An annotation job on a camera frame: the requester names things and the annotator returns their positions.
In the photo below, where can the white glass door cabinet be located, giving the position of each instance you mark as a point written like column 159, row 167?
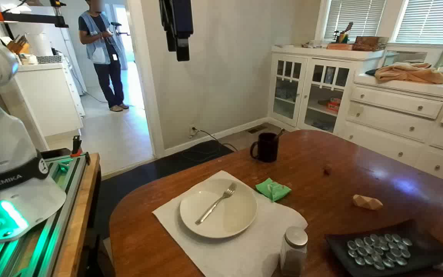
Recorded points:
column 304, row 102

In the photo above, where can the metal fork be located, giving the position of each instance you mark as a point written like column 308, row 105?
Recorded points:
column 216, row 204

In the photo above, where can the white drawer dresser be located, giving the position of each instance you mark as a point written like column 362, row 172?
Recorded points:
column 396, row 124

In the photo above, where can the white window blind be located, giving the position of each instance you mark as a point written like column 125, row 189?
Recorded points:
column 354, row 18
column 431, row 21

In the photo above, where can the green snack packet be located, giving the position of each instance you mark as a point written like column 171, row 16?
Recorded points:
column 273, row 190

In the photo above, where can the brown paper bag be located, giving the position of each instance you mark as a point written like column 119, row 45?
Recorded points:
column 410, row 73

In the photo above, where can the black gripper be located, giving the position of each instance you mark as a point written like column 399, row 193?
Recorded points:
column 178, row 18

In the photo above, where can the clear glass gem pile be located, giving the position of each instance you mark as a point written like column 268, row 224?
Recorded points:
column 381, row 252

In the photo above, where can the black rectangular tray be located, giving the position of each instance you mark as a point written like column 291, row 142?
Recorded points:
column 427, row 252

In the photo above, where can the dark floor vent grille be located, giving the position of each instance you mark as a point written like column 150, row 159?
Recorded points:
column 259, row 129

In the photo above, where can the white kitchen counter cabinet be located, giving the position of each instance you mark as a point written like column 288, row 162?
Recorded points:
column 47, row 98

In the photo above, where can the utensil holder with tools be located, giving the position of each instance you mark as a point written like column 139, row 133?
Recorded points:
column 342, row 35

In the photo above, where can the white cloth placemat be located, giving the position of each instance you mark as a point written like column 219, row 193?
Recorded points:
column 201, row 256

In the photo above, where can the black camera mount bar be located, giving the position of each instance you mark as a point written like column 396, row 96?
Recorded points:
column 27, row 18

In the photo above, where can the white round plate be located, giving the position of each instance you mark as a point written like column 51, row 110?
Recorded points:
column 238, row 216

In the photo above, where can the glass shaker metal lid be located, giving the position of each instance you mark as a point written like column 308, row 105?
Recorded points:
column 293, row 256

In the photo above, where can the tan bread piece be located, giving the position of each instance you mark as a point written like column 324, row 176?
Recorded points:
column 368, row 202

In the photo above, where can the black red small tool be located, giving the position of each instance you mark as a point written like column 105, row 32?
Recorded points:
column 76, row 145

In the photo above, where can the person in blue vest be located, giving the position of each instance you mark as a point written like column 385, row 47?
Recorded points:
column 101, row 52

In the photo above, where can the black mug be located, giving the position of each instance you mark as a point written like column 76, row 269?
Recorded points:
column 268, row 149

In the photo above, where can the brown wicker basket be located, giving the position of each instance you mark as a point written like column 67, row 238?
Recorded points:
column 370, row 44

